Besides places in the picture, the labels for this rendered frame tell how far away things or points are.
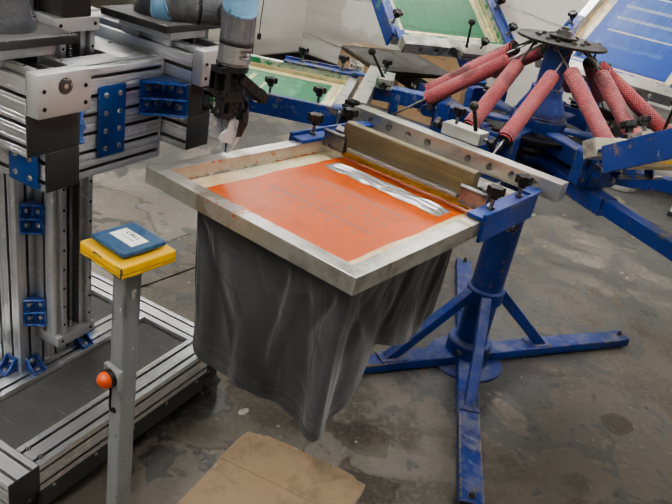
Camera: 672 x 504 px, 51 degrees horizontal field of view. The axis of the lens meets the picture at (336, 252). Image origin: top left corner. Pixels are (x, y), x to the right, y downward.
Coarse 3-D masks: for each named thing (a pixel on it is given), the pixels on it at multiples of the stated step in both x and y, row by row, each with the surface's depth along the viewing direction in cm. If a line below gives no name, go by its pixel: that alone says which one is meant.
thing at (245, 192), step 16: (336, 160) 194; (352, 160) 196; (272, 176) 173; (288, 176) 175; (320, 176) 180; (336, 176) 182; (384, 176) 189; (224, 192) 159; (240, 192) 160; (256, 192) 162; (368, 192) 176; (256, 208) 154; (272, 208) 156; (288, 208) 157
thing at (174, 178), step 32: (192, 160) 163; (224, 160) 168; (256, 160) 177; (192, 192) 147; (512, 192) 186; (224, 224) 143; (256, 224) 138; (448, 224) 157; (480, 224) 163; (288, 256) 135; (320, 256) 131; (384, 256) 136; (416, 256) 142; (352, 288) 127
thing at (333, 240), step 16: (384, 192) 178; (416, 192) 183; (400, 208) 170; (416, 208) 172; (448, 208) 176; (464, 208) 179; (288, 224) 150; (304, 224) 151; (320, 224) 153; (400, 224) 161; (416, 224) 163; (432, 224) 165; (320, 240) 145; (336, 240) 147; (352, 240) 148; (368, 240) 150; (384, 240) 151; (352, 256) 141
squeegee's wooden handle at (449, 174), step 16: (352, 128) 191; (368, 128) 189; (352, 144) 192; (368, 144) 189; (384, 144) 186; (400, 144) 183; (384, 160) 187; (400, 160) 184; (416, 160) 181; (432, 160) 178; (448, 160) 177; (432, 176) 179; (448, 176) 176; (464, 176) 174
